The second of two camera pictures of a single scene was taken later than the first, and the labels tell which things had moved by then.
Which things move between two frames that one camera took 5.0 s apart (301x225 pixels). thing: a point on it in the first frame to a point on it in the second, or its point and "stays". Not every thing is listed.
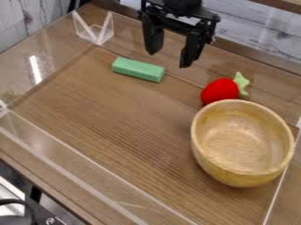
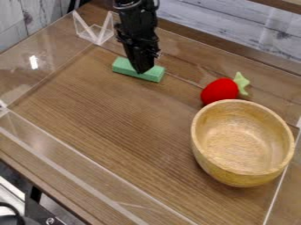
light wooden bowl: x=242 y=142 stays
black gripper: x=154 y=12 to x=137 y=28
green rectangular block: x=138 y=69 stays
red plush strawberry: x=224 y=89 stays
